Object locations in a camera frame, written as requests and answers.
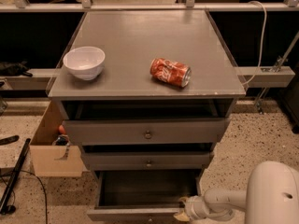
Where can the white bowl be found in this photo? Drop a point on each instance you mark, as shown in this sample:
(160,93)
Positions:
(85,63)

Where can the black pole on floor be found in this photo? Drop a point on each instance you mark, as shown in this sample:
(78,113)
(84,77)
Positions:
(13,177)

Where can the grey drawer cabinet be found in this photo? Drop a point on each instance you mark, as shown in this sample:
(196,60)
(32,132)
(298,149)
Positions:
(126,90)

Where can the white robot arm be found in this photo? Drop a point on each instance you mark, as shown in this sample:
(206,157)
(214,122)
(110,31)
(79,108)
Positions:
(271,197)

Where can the grey middle drawer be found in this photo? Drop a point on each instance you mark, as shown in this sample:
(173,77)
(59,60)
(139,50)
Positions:
(147,160)

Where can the grey top drawer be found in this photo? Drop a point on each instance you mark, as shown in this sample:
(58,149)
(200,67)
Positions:
(145,131)

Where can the black cloth object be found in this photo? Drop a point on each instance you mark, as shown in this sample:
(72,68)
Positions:
(8,69)

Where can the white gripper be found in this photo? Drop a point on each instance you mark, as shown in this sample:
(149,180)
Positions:
(193,206)

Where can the grey drawer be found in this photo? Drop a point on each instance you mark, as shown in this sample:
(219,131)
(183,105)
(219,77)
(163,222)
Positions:
(147,160)
(145,131)
(142,195)

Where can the red soda can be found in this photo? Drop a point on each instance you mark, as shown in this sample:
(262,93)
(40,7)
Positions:
(171,72)

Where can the metal rail frame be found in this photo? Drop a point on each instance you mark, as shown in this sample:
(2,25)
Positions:
(87,5)

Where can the cardboard box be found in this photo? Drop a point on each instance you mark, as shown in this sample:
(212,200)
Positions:
(48,159)

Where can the grey bottom drawer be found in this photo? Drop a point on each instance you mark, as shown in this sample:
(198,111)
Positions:
(142,195)

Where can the orange ball in box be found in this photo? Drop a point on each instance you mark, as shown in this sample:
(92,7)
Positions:
(61,129)

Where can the black flat tool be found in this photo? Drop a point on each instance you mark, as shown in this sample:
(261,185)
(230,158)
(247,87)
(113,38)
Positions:
(9,140)

